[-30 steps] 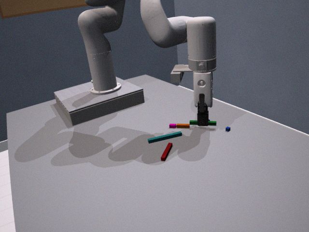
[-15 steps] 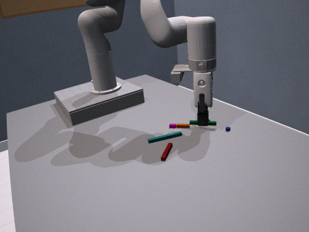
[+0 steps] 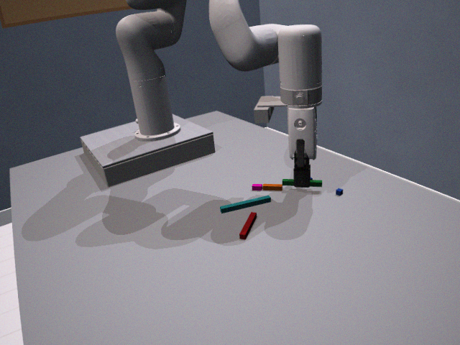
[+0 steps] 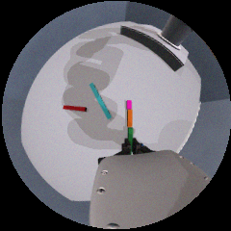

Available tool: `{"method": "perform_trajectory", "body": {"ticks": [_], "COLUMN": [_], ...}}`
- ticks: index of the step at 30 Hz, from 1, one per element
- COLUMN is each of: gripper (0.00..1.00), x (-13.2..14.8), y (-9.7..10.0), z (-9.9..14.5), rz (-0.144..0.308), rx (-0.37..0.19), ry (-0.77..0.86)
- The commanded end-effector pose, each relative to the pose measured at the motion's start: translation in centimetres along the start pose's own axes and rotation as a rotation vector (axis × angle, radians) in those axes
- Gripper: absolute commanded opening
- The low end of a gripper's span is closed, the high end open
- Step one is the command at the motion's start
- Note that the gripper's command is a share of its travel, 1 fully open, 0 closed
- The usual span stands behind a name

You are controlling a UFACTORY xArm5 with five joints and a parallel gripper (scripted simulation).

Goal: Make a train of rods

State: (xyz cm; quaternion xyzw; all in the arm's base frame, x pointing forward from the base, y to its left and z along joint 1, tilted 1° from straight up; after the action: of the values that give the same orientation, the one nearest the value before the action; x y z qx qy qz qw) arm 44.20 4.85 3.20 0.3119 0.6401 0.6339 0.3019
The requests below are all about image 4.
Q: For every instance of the green rod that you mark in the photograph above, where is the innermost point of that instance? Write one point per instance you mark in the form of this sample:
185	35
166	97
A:
130	136

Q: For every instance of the magenta block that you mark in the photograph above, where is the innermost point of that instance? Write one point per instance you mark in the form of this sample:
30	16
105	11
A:
129	104

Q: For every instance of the red rod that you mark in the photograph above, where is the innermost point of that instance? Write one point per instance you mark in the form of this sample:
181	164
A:
84	109

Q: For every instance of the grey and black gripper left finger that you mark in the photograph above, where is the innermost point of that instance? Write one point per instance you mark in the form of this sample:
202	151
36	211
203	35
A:
125	150

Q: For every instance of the orange rod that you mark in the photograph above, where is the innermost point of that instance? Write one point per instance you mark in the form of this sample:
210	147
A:
129	118

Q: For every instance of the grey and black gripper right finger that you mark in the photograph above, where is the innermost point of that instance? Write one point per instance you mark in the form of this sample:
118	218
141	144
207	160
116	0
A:
139	149

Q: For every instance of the turquoise rod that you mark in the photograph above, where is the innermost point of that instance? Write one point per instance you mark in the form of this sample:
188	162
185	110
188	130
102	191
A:
100	101

